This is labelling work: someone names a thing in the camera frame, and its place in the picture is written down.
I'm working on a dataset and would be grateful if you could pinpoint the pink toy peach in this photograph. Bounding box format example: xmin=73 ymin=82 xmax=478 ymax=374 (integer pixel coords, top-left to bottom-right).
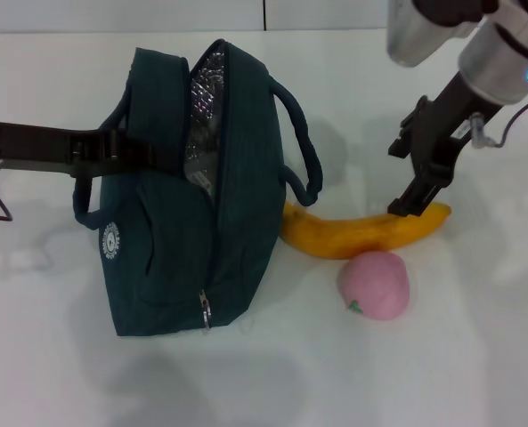
xmin=337 ymin=250 xmax=412 ymax=321

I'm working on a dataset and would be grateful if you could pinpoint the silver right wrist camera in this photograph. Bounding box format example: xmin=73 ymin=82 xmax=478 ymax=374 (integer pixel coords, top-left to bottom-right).
xmin=386 ymin=0 xmax=499 ymax=68

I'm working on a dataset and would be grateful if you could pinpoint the yellow banana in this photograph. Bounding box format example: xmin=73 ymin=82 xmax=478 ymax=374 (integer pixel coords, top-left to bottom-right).
xmin=280 ymin=200 xmax=451 ymax=262

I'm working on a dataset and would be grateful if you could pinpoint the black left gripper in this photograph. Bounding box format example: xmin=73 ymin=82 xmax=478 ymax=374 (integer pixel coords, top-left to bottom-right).
xmin=0 ymin=120 xmax=183 ymax=181

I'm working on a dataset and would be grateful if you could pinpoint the right gripper cable with connector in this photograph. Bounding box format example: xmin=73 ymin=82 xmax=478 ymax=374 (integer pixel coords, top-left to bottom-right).
xmin=469 ymin=83 xmax=528 ymax=150

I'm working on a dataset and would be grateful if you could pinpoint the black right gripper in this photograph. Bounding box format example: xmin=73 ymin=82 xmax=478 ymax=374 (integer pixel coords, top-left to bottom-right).
xmin=386 ymin=72 xmax=506 ymax=219

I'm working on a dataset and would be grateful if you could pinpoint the dark teal insulated lunch bag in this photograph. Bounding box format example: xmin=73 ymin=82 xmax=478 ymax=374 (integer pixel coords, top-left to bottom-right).
xmin=71 ymin=38 xmax=325 ymax=337

